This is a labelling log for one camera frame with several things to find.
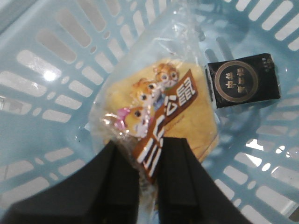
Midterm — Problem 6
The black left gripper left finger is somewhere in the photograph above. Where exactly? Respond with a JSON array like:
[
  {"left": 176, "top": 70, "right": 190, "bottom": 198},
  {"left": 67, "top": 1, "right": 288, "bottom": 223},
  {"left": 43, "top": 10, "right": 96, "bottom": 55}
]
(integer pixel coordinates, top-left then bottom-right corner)
[{"left": 1, "top": 142, "right": 139, "bottom": 224}]

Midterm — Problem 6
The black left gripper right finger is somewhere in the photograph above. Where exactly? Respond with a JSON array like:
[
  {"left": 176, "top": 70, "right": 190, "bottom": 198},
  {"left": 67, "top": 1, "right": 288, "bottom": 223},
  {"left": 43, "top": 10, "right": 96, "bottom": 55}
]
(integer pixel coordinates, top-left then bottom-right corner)
[{"left": 157, "top": 137, "right": 248, "bottom": 224}]

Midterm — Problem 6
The bread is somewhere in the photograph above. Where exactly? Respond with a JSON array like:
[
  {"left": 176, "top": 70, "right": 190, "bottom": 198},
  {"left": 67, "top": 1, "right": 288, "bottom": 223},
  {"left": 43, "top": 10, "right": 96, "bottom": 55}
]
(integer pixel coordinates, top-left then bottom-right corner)
[{"left": 88, "top": 4, "right": 221, "bottom": 210}]

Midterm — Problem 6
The black tissue packet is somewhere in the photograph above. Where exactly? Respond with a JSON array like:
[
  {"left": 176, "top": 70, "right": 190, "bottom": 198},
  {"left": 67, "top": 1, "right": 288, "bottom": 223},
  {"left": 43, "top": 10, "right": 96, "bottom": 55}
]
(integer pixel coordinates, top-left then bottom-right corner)
[{"left": 205, "top": 53, "right": 281, "bottom": 109}]

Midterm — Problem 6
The light blue plastic basket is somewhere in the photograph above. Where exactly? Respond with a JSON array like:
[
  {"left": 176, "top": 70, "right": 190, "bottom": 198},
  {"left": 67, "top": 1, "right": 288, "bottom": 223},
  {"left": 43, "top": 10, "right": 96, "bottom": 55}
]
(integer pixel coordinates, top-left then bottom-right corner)
[{"left": 0, "top": 0, "right": 299, "bottom": 224}]

